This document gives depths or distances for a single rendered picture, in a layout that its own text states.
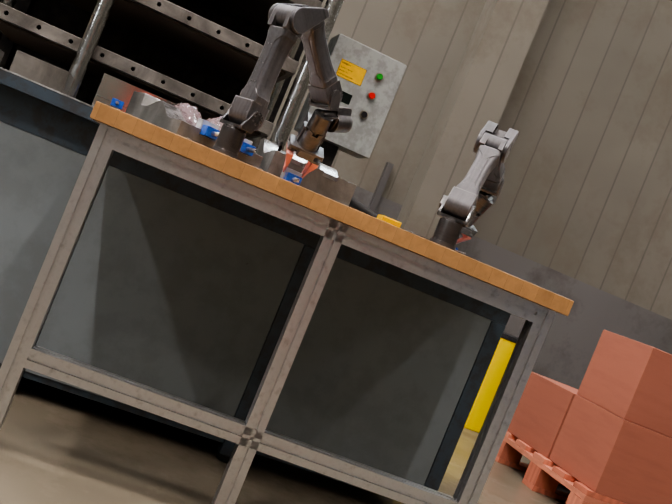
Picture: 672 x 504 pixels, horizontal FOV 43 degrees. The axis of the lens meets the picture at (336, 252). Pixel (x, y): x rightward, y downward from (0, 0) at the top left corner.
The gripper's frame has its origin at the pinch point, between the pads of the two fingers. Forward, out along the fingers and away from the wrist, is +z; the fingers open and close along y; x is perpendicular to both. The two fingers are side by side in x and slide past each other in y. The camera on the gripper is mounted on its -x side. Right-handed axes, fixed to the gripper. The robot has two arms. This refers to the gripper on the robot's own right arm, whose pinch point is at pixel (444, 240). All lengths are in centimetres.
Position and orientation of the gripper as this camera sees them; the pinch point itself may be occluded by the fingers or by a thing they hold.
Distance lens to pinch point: 274.5
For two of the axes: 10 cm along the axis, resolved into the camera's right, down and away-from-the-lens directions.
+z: -6.1, 6.9, 4.0
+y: -7.3, -2.9, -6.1
